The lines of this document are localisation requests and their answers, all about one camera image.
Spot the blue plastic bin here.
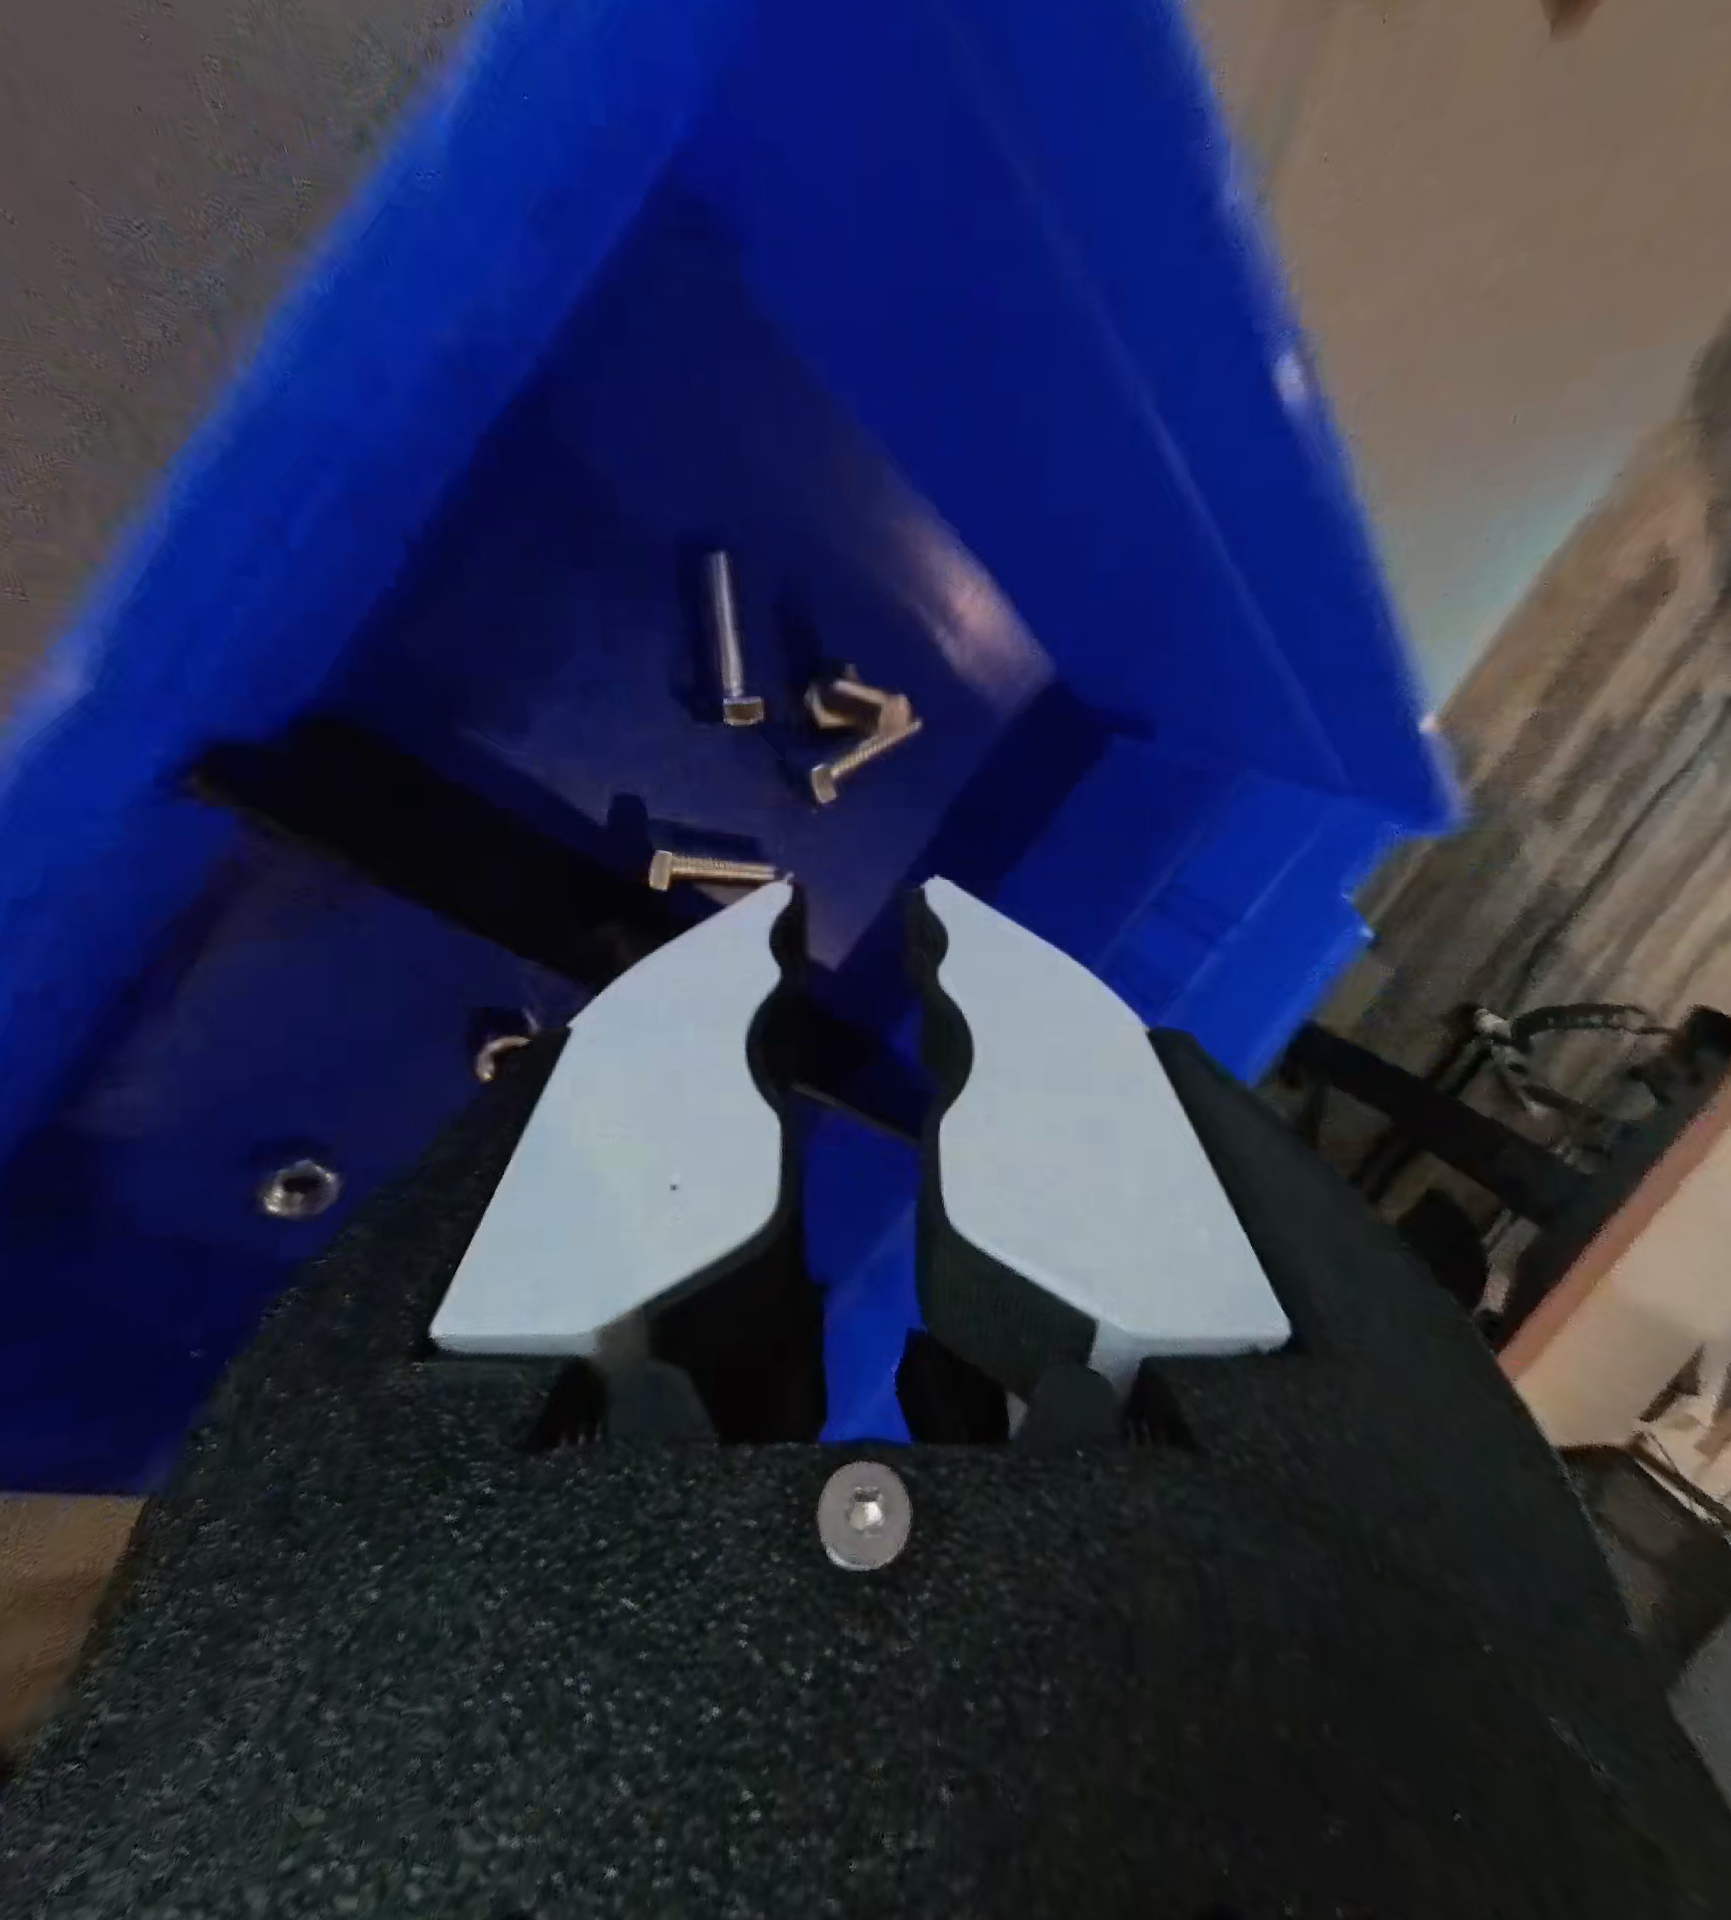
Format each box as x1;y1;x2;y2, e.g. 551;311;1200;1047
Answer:
0;0;1462;1501

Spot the black bin divider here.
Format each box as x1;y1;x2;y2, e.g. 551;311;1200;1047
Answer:
182;716;940;1142

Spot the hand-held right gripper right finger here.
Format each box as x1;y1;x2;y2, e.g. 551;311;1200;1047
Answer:
905;876;1296;1392

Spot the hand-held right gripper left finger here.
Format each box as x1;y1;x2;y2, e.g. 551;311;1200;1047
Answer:
426;879;810;1359

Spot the wood-edged table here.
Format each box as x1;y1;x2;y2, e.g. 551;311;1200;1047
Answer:
1497;1035;1731;1545

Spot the silver hex bolt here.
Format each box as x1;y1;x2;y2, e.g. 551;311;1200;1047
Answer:
699;550;766;731
645;845;784;897
803;716;924;807
801;667;907;737

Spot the black office chair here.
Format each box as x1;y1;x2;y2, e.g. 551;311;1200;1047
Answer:
1275;1000;1731;1322

